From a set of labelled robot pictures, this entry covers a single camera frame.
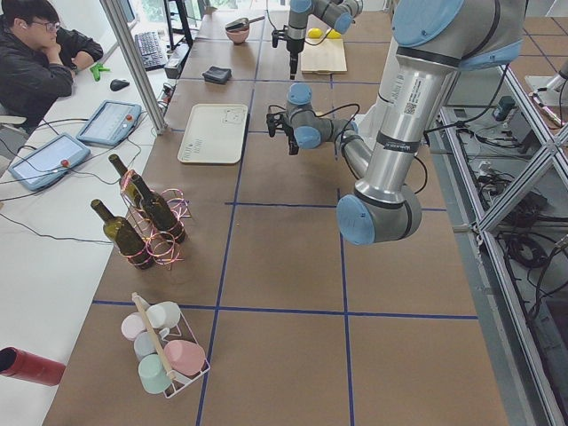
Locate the red cylinder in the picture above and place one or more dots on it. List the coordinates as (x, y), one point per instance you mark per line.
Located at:
(26, 366)

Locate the wooden cutting board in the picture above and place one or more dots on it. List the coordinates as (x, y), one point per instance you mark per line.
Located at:
(326, 58)

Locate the pink bowl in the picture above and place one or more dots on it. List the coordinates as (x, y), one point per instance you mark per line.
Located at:
(238, 36)

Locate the copper wire bottle rack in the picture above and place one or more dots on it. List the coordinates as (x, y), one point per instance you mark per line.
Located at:
(160, 246)

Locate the green clamp tool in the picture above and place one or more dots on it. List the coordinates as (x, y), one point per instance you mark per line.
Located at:
(97, 69)

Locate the pale pink cup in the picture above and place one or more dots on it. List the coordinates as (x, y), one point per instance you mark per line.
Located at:
(132, 326)

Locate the grey cup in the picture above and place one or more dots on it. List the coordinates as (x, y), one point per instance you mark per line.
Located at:
(143, 346)

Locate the yellow lemon half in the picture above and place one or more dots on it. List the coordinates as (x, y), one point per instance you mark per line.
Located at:
(332, 34)

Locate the salmon pink cup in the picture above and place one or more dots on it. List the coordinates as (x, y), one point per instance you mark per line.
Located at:
(186, 357)

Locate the near teach pendant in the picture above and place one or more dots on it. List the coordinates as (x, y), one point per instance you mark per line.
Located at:
(50, 162)

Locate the metal scoop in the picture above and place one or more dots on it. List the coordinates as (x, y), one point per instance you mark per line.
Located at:
(241, 24)

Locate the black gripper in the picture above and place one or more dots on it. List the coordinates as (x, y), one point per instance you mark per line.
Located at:
(294, 44)
(291, 137)

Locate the white cup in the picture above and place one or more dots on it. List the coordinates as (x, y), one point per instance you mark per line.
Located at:
(164, 314)

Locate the grey folded cloth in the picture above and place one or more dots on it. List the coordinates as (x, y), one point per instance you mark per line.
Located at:
(218, 75)

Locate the mint green cup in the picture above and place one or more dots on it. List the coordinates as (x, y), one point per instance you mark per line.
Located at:
(153, 375)

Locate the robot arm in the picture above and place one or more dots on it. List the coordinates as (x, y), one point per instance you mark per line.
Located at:
(338, 15)
(431, 40)

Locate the seated person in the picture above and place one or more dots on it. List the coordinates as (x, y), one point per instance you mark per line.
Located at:
(39, 59)

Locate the teach pendant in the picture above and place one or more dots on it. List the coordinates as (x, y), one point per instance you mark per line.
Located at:
(50, 162)
(110, 124)

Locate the cream bear tray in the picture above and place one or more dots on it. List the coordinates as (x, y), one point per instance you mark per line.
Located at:
(214, 134)

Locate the dark wine bottle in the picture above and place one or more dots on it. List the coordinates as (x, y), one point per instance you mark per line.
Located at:
(154, 206)
(123, 235)

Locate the aluminium frame post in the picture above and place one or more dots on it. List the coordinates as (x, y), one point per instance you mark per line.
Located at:
(118, 23)

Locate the far teach pendant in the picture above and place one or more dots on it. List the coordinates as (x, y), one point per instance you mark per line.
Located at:
(110, 124)

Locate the black keyboard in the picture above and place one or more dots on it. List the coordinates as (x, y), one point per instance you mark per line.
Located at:
(150, 50)

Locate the white wire cup rack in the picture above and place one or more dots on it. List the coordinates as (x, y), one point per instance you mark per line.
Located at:
(160, 337)

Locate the black computer mouse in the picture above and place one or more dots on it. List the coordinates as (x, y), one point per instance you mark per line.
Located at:
(118, 84)

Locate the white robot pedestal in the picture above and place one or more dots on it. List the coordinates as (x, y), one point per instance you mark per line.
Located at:
(370, 122)

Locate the yellow lemon whole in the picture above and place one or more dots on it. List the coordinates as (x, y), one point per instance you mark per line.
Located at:
(314, 33)

